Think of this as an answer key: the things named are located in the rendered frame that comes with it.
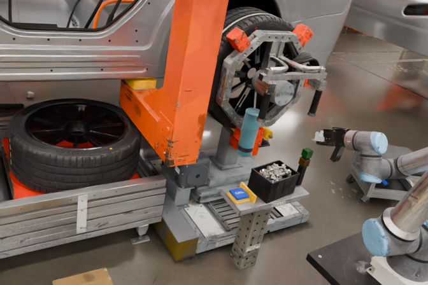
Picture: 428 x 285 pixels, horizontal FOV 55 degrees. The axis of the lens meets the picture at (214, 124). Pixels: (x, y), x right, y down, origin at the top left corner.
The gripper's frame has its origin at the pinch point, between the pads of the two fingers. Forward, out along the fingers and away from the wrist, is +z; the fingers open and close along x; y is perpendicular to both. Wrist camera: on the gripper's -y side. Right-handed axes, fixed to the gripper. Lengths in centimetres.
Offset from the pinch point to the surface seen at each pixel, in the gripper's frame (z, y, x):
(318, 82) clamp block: 2.6, 28.8, -8.7
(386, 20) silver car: 98, 79, -232
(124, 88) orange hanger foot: 80, 33, 62
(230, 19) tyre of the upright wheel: 34, 65, 20
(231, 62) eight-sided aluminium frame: 23, 42, 30
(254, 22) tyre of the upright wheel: 22, 61, 15
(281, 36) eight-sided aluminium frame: 15, 53, 3
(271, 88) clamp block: 4.3, 28.3, 22.8
